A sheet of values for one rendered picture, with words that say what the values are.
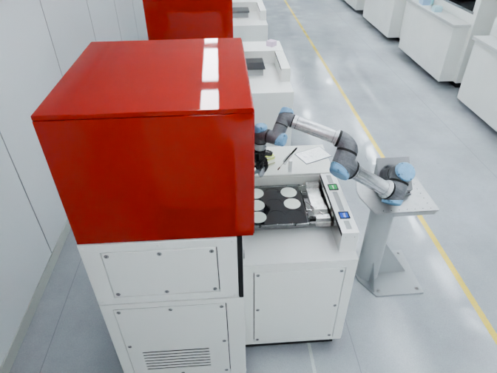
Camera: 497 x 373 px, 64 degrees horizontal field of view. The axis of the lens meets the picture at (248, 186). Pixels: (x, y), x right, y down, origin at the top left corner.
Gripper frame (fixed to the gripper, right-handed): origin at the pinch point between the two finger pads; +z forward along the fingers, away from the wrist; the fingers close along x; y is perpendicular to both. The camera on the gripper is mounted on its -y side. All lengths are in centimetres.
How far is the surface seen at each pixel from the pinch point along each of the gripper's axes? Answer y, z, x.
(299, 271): 35, 25, 48
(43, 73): 11, -23, -202
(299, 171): -20.8, 2.9, 15.3
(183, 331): 90, 43, 12
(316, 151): -48.1, 2.3, 13.3
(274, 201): 7.1, 9.7, 14.7
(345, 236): 15, 5, 64
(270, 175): -7.0, 3.2, 2.3
